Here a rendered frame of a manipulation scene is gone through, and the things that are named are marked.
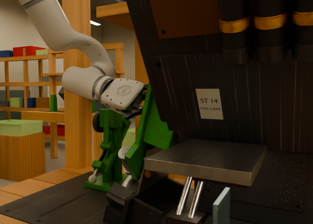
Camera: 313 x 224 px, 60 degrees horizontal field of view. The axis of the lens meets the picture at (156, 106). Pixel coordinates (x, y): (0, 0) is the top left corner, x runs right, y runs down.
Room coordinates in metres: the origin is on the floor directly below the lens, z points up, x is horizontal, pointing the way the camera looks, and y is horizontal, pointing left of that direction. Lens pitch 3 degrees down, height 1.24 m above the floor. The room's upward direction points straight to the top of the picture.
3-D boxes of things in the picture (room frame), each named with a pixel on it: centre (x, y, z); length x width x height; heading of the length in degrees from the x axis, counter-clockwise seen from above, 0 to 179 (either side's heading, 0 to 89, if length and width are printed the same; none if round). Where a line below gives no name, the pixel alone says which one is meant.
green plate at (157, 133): (0.66, -0.02, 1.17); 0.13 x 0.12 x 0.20; 63
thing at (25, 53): (6.39, 2.93, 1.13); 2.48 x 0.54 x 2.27; 67
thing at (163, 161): (0.55, -0.14, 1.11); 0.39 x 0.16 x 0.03; 153
